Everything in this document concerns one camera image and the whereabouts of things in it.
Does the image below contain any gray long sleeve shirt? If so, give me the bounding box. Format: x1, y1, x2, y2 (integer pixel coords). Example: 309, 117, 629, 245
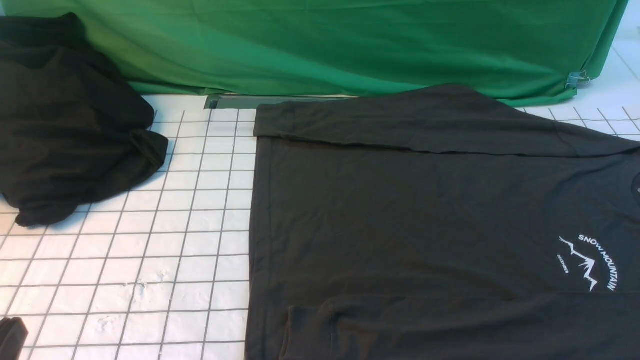
245, 85, 640, 360

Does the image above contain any gray metal bar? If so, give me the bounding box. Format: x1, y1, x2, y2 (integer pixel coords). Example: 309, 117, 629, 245
204, 95, 350, 110

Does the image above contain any green backdrop cloth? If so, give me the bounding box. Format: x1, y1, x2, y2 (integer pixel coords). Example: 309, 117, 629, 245
1, 0, 628, 107

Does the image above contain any black crumpled garment pile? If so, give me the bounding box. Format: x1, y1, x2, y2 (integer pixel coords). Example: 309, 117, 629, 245
0, 13, 169, 228

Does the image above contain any metal binder clip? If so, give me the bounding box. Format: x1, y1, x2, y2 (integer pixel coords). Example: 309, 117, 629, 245
565, 70, 591, 90

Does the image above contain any dark cloth at corner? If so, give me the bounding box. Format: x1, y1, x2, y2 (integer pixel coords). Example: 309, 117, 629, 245
0, 317, 29, 360

